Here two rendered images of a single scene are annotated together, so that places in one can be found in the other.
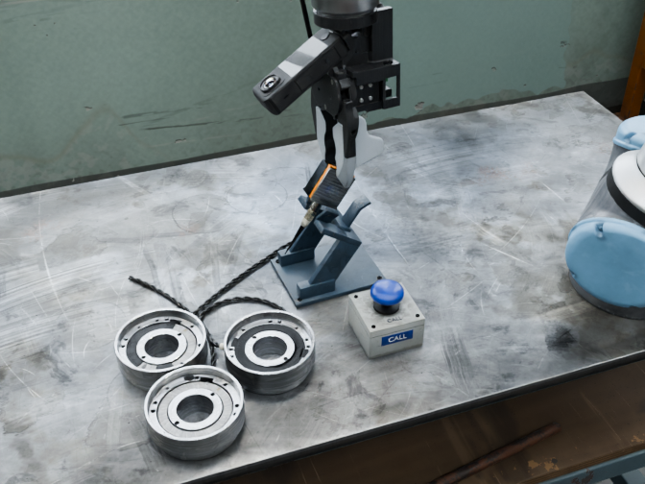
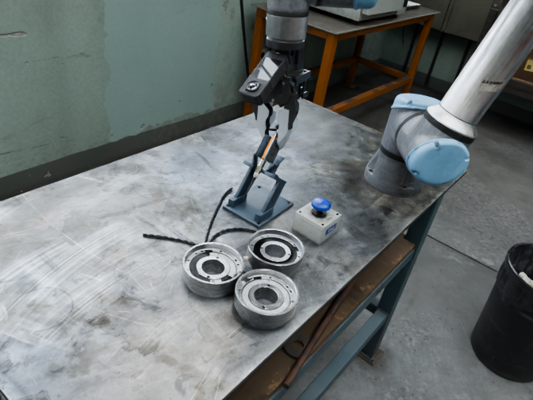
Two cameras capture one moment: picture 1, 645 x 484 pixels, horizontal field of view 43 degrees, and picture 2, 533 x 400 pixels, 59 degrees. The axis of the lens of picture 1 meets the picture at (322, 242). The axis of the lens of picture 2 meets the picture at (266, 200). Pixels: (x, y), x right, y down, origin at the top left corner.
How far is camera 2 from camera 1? 0.54 m
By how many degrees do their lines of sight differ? 30
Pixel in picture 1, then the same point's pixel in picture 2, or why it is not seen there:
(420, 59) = (141, 98)
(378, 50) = (299, 63)
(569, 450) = (372, 276)
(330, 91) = (281, 90)
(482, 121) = not seen: hidden behind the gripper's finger
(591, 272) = (427, 169)
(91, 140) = not seen: outside the picture
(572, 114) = (304, 108)
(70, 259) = (88, 233)
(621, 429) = (385, 260)
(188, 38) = not seen: outside the picture
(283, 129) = (63, 150)
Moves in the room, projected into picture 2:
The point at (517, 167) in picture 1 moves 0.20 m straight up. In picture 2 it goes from (302, 136) to (316, 69)
